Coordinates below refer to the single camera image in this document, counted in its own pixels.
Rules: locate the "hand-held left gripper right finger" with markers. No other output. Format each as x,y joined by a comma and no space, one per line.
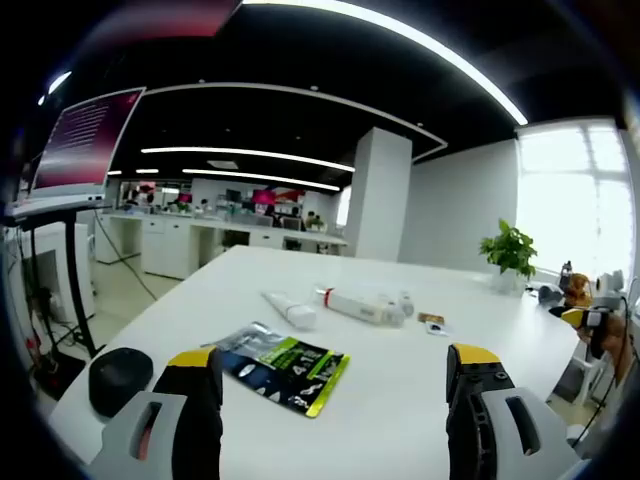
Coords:
495,430

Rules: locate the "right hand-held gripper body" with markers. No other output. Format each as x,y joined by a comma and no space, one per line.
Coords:
610,287

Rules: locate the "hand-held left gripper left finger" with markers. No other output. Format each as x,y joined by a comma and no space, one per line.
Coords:
165,430

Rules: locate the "clear skincare sachet blue patch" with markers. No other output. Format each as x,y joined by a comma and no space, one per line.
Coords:
437,329

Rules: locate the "green and black skincare sachet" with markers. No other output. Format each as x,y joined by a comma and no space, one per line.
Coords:
280,365

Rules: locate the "small white skincare bottle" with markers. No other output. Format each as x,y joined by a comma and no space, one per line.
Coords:
390,312
407,305

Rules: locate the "white skincare tube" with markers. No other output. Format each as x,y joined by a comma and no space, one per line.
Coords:
295,312

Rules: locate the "tall white red-ringed skincare bottle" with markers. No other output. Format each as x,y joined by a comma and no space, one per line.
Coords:
350,305

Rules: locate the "brown plush toy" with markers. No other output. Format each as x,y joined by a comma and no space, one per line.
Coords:
580,290

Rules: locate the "black round object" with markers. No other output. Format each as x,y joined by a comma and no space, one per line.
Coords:
120,380

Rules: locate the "bright window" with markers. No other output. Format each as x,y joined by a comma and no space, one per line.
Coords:
570,200

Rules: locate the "green potted plant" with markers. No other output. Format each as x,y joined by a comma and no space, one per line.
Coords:
507,247

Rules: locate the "white office counter row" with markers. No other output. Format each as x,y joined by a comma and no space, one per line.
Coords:
170,245

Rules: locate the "white square pillar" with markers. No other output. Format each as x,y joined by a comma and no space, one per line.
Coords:
377,195

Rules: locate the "pink screen monitor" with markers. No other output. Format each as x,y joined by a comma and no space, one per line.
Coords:
85,140

